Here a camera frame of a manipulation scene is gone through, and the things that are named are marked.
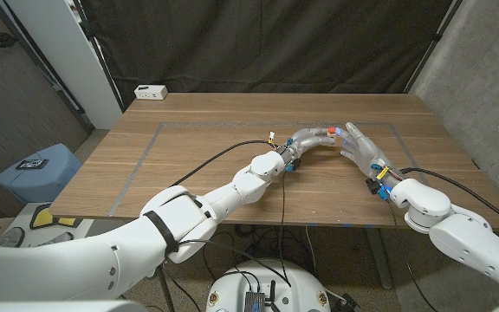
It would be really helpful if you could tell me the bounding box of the black floor cable tangle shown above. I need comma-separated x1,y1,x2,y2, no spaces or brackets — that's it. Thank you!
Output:
201,224,315,278

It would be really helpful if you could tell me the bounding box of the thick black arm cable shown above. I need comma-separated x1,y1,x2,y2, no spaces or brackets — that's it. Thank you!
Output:
170,140,275,188
400,167,499,235

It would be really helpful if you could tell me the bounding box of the thin black right wrist wire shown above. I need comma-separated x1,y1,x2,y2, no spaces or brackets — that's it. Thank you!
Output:
386,198,441,312

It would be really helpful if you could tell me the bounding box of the blue plastic stool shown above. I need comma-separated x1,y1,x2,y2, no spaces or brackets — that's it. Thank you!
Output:
0,143,83,205

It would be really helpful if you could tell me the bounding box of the black backdrop curtain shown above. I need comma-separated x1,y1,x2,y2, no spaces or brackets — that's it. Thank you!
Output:
75,0,465,110

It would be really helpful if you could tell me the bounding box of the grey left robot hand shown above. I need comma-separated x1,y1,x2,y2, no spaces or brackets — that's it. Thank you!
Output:
277,127,338,173

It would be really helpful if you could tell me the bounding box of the black smartphone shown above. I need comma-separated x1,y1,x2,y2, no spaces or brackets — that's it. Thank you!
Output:
16,158,50,171

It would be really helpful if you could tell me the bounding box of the thin black left wrist wire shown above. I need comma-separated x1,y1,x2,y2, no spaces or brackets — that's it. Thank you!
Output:
277,172,293,288

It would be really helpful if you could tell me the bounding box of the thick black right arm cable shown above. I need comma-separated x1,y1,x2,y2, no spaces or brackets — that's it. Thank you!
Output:
400,167,499,235

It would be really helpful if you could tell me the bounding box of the black plug beside torso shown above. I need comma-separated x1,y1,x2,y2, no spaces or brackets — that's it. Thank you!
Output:
339,293,361,312

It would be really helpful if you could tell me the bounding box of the black backdrop stand pole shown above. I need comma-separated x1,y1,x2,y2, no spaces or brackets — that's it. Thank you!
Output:
404,0,465,94
72,0,126,113

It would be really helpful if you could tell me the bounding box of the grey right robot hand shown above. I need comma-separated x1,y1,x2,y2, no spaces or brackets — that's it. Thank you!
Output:
334,121,406,188

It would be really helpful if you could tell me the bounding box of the black metal rail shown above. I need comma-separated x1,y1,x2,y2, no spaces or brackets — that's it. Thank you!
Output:
0,0,94,133

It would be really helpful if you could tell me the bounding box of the black door handle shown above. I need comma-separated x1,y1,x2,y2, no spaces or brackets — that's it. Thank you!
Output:
0,32,19,49

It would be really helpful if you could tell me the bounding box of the white wall panel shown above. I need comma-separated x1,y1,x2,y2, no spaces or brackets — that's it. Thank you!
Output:
4,0,123,130

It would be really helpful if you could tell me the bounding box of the white power strip box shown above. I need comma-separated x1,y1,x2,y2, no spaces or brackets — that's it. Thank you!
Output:
133,84,169,101

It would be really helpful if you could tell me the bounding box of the thin black wrist wire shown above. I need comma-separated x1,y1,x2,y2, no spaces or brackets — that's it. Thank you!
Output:
386,198,441,312
277,172,293,288

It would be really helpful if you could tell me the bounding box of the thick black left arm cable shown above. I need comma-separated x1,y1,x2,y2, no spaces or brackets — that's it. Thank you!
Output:
170,140,275,188

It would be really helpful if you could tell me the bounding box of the grey table leg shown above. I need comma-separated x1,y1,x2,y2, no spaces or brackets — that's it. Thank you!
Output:
364,227,394,290

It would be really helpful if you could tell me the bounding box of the white board yellow black marking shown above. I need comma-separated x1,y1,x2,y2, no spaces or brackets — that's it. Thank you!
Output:
17,201,97,237

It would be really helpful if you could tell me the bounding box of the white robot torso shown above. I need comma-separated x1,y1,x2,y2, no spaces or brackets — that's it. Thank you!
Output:
205,258,332,312

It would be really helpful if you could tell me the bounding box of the white floor cable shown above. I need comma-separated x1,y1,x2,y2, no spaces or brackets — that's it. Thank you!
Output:
304,225,318,272

